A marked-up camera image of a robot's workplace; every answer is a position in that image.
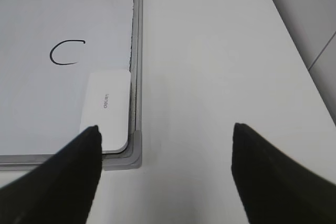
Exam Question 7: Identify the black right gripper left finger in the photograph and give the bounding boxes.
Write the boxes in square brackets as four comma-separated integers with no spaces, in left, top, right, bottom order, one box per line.
[1,125,102,223]

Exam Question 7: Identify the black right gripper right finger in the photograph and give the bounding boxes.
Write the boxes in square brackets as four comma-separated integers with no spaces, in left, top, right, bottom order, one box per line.
[231,123,335,223]

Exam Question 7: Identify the white rectangular board eraser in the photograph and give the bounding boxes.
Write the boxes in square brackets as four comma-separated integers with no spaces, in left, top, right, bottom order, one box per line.
[79,69,131,154]

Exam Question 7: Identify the white board with grey frame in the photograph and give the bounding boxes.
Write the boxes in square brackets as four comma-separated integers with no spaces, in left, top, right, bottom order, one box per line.
[1,0,143,170]

